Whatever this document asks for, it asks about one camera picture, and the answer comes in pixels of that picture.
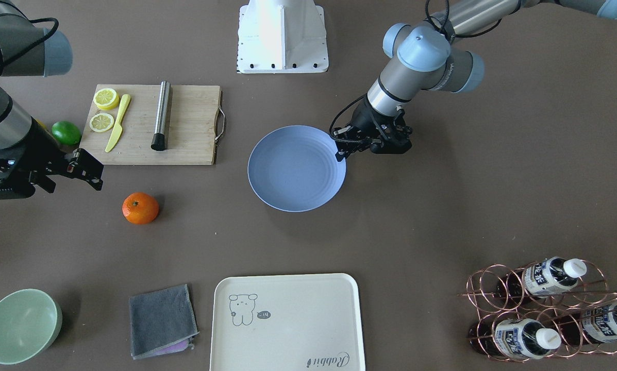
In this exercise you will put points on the blue plate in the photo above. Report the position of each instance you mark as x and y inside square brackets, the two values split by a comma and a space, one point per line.
[294, 169]

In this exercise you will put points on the cream rabbit tray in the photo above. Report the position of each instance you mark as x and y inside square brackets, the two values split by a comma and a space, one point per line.
[287, 322]

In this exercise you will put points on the lemon slice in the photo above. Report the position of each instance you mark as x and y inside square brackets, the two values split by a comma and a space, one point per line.
[106, 99]
[101, 122]

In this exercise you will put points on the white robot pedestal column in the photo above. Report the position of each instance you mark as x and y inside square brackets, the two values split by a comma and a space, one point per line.
[282, 37]

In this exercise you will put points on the grey folded cloth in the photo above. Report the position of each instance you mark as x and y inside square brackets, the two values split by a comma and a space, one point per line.
[161, 322]

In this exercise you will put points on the wooden cutting board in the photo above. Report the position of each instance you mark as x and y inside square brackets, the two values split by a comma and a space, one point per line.
[191, 127]

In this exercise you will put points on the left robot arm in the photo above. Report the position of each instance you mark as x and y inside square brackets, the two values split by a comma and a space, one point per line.
[421, 58]

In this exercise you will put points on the orange mandarin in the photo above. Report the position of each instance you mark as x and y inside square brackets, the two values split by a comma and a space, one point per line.
[140, 208]

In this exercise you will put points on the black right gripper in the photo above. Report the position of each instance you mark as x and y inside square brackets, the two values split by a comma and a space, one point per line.
[36, 148]

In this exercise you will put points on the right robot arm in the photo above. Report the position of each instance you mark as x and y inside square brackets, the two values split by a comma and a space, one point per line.
[28, 48]

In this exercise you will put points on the yellow plastic knife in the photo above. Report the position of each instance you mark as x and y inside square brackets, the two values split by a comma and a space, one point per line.
[117, 127]

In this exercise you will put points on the tea bottle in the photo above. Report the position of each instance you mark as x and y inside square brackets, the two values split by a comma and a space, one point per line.
[554, 275]
[514, 339]
[593, 326]

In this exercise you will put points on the copper wire bottle rack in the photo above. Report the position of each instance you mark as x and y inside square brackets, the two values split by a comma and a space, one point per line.
[592, 290]

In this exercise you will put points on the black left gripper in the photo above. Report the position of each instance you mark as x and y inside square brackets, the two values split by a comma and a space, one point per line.
[362, 122]

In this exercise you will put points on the green lime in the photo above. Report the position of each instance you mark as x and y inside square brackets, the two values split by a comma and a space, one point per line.
[66, 133]

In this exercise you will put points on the steel muddler with black tip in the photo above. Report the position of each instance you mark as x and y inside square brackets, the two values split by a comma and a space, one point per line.
[161, 131]

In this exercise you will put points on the green bowl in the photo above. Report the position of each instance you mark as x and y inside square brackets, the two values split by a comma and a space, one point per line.
[30, 321]

